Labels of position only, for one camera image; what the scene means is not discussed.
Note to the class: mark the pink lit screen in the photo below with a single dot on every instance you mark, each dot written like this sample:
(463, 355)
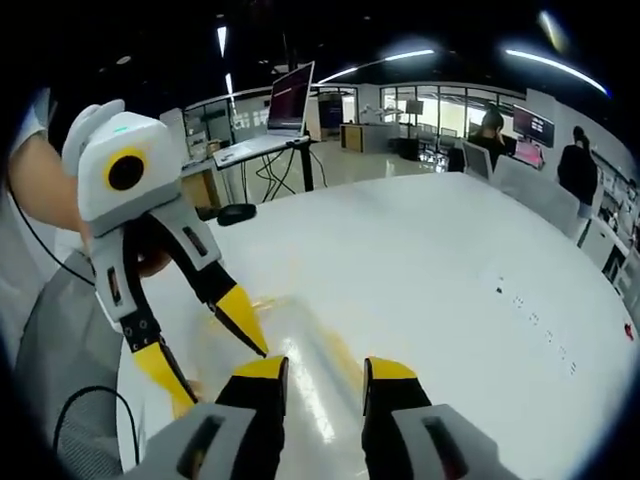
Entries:
(529, 153)

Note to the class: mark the grey mesh chair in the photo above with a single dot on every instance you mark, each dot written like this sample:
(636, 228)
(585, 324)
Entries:
(70, 340)

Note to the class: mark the brown cabinet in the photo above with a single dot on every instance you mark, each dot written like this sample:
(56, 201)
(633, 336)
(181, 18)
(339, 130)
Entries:
(200, 190)

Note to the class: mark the person's left hand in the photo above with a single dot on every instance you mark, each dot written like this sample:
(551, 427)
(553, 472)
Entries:
(154, 263)

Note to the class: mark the ceiling light strip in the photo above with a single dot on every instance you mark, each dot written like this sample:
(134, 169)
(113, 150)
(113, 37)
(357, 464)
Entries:
(221, 41)
(555, 65)
(551, 29)
(395, 57)

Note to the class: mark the wooden counter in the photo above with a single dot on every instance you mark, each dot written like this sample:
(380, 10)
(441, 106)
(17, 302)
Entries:
(367, 136)

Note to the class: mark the white office chair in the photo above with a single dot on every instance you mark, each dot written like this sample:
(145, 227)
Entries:
(477, 160)
(537, 197)

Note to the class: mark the open laptop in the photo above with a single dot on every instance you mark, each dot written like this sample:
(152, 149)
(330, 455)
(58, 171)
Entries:
(291, 97)

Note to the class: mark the standing desk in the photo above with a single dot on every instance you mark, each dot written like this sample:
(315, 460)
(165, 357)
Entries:
(250, 149)

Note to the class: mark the black oval pouch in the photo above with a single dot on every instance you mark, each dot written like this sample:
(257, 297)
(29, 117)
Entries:
(236, 214)

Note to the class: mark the dark wall monitor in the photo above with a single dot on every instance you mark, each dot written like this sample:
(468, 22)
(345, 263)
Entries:
(534, 125)

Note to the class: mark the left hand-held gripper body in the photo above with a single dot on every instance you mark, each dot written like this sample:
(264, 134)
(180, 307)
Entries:
(145, 145)

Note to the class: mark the person's white shirt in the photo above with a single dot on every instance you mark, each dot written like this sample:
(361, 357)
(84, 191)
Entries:
(20, 270)

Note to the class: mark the small red object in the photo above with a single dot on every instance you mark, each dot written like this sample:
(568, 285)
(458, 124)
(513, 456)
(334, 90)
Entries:
(629, 332)

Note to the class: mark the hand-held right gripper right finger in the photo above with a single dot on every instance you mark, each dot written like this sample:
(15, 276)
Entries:
(425, 440)

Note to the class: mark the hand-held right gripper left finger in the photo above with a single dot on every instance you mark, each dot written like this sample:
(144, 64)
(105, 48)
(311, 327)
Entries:
(220, 440)

